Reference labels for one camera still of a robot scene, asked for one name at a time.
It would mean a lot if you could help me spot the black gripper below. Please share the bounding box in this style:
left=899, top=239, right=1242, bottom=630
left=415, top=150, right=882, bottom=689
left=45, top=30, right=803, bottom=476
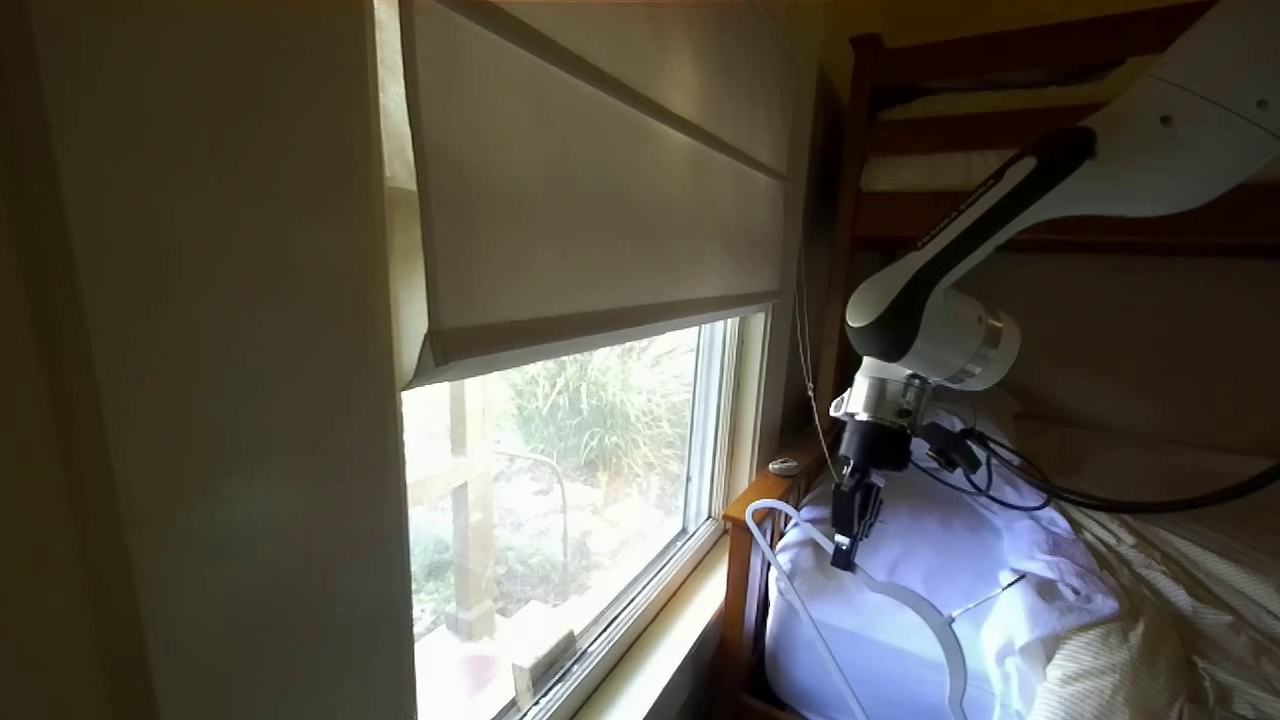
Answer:
left=825, top=414, right=923, bottom=577

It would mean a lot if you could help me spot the lavender bed sheet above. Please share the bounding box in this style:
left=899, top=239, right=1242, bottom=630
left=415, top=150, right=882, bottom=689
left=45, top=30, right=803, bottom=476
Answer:
left=760, top=454, right=1134, bottom=720

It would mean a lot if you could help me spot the white framed window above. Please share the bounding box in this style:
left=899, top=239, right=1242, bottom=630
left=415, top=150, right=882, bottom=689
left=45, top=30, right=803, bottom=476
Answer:
left=394, top=305, right=781, bottom=720

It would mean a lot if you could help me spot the cream rumpled blanket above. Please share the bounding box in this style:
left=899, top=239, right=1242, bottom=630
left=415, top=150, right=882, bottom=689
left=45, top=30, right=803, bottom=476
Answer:
left=1019, top=456, right=1280, bottom=720

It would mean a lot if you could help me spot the white bunk mattress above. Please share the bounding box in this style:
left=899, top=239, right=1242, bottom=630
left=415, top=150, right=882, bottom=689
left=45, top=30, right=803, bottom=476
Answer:
left=856, top=53, right=1162, bottom=202

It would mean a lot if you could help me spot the beige roman window shade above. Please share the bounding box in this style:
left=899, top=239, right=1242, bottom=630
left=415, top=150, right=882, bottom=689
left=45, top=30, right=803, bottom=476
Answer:
left=366, top=0, right=807, bottom=393

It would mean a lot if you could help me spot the wooden bunk bed frame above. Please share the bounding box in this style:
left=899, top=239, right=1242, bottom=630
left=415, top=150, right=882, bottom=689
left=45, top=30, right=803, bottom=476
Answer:
left=715, top=0, right=1280, bottom=720

